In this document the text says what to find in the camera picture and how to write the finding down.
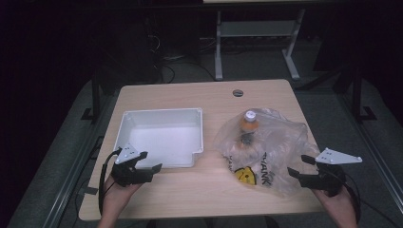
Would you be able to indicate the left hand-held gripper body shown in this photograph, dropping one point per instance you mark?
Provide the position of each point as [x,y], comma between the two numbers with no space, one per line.
[126,175]

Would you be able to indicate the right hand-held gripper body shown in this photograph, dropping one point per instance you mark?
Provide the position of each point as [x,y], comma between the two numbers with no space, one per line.
[328,180]

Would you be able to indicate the clear plastic bag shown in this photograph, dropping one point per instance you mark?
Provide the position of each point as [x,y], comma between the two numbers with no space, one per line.
[278,152]

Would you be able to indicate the orange bottle with white cap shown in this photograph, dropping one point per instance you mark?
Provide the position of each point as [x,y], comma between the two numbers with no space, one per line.
[249,125]

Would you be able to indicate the person's left hand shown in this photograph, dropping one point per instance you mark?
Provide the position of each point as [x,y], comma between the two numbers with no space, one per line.
[118,194]

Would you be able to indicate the person's right hand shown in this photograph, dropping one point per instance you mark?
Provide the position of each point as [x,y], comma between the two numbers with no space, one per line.
[334,202]

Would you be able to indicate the white plastic tray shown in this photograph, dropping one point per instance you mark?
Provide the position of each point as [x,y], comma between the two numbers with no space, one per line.
[164,142]

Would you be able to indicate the dark tape strip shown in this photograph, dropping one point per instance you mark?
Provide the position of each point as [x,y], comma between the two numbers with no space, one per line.
[88,190]

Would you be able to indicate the black metal stand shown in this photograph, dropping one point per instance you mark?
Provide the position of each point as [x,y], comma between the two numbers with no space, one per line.
[358,95]
[95,101]

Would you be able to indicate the grey table grommet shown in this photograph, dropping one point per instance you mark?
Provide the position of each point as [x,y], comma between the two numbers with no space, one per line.
[238,93]

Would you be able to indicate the white metal desk frame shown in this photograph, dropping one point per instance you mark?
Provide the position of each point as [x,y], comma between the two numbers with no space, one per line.
[253,28]

